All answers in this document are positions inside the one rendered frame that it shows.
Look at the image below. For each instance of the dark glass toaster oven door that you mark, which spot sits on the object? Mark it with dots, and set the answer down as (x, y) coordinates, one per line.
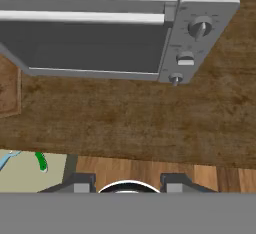
(96, 44)

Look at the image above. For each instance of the small silver oven knob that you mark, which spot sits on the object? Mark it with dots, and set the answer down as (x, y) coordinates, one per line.
(175, 78)

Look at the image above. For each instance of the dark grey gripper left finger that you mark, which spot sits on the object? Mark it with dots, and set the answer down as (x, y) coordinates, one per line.
(81, 182)

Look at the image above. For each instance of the flat-faced silver oven knob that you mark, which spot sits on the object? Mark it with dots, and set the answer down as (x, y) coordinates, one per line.
(185, 59)

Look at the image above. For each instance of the wooden cutting board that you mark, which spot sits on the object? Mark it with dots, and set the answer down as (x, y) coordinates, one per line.
(8, 88)

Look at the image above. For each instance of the round black and white object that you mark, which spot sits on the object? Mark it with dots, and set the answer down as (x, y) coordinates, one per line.
(128, 186)

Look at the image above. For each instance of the light blue kitchen tool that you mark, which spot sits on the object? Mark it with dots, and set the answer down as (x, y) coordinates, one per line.
(7, 159)

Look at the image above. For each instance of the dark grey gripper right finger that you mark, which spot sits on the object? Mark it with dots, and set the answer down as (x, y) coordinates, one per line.
(175, 182)

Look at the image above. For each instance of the large round silver oven knob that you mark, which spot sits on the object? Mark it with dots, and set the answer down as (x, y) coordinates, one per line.
(200, 27)

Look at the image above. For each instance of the silver toaster oven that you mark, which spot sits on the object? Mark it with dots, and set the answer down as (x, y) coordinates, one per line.
(200, 4)

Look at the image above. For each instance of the open drawer with pale inside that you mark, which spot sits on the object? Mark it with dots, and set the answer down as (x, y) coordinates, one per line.
(26, 178)

